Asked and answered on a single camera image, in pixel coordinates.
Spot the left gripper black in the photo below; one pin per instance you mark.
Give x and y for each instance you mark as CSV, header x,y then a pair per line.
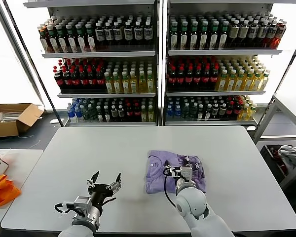
x,y
99,193

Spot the purple printed t-shirt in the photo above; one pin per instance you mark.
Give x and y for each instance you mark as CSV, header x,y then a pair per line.
x,y
158,172

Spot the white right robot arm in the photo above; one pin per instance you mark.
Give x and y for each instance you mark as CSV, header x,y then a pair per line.
x,y
197,209

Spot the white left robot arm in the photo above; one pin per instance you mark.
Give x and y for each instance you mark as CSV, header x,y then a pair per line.
x,y
81,227

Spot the green soda bottle white cap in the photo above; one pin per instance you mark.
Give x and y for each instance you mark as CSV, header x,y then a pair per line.
x,y
93,113
86,114
208,113
100,115
200,113
193,112
186,112
106,115

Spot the dark tea bottle white cap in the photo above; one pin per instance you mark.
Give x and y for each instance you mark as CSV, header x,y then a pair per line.
x,y
114,113
222,111
121,113
215,111

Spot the cola bottle red cap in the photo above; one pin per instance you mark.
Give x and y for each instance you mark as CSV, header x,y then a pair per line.
x,y
58,80
180,79
100,80
214,78
236,111
229,111
206,79
92,80
197,79
189,79
67,80
172,79
75,80
137,113
84,80
130,113

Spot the blue label water bottle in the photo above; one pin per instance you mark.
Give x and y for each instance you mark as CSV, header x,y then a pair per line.
x,y
178,112
170,112
70,114
78,113

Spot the white paper scrap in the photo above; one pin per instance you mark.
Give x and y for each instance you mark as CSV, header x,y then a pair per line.
x,y
56,121

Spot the white side table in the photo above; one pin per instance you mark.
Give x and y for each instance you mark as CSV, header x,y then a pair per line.
x,y
27,160

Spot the orange fabric bag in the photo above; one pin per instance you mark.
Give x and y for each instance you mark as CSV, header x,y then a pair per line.
x,y
0,192

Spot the open cardboard box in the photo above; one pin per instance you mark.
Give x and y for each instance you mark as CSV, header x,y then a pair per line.
x,y
5,128

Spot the white packing foam strips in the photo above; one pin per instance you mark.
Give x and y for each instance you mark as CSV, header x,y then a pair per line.
x,y
10,116

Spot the grey metal shelf rack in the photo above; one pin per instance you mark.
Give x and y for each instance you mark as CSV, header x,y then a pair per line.
x,y
99,54
225,52

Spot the green white label tea bottle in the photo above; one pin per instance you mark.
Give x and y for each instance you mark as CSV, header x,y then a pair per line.
x,y
214,39
184,39
223,39
90,44
71,44
61,44
204,39
80,44
194,39
174,39
52,44

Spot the black slanted pole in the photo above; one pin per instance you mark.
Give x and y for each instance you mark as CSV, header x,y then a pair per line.
x,y
32,61
294,49

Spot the dark bottle navy white label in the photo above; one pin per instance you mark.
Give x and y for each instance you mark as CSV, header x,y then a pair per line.
x,y
128,33
253,32
117,33
109,34
138,33
148,32
99,34
272,32
263,32

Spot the red tea bottle white cap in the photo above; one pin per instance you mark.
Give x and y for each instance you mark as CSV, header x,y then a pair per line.
x,y
281,34
43,44

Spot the grey window pillar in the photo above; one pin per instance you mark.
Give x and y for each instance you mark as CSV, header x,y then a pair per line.
x,y
18,52

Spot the black storage crate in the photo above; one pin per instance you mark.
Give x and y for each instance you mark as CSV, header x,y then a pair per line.
x,y
269,160

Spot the red crumpled garment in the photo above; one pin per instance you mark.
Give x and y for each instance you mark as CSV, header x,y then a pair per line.
x,y
276,153

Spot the grey crumpled garment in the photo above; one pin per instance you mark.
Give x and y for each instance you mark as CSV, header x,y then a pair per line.
x,y
289,153

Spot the dark bottle beige label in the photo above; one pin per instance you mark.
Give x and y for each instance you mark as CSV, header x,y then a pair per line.
x,y
243,32
233,32

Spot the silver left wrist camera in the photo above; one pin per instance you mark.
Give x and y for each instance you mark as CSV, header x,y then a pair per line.
x,y
83,205

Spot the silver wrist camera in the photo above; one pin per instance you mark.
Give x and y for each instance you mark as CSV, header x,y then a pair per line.
x,y
83,205
185,174

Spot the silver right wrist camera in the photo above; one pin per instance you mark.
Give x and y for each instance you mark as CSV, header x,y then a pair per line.
x,y
185,174

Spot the grey metal frame table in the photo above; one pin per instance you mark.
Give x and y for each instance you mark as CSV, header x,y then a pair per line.
x,y
266,118

